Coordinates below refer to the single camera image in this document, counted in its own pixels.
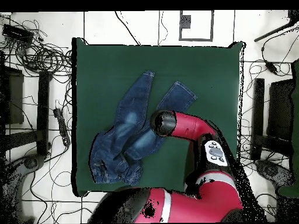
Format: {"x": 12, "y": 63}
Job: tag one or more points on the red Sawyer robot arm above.
{"x": 186, "y": 126}

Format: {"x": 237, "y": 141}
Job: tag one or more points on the dark flat panel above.
{"x": 15, "y": 98}
{"x": 280, "y": 109}

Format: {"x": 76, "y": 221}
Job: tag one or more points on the grey tripod base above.
{"x": 30, "y": 162}
{"x": 272, "y": 170}

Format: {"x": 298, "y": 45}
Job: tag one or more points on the black stand bar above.
{"x": 43, "y": 112}
{"x": 258, "y": 116}

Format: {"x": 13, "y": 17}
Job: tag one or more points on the dark green table cloth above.
{"x": 198, "y": 70}

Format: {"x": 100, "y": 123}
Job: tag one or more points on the black power adapter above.
{"x": 271, "y": 66}

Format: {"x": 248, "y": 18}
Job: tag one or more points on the grey rectangular frame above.
{"x": 196, "y": 40}

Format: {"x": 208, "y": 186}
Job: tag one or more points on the black electronics box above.
{"x": 17, "y": 33}

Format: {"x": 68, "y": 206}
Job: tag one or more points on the blue denim jeans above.
{"x": 130, "y": 100}

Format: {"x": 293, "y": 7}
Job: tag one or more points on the small grey square plate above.
{"x": 186, "y": 22}

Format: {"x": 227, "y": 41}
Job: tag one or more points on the thin black rod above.
{"x": 273, "y": 32}

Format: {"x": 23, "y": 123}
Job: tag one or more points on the black power strip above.
{"x": 62, "y": 128}

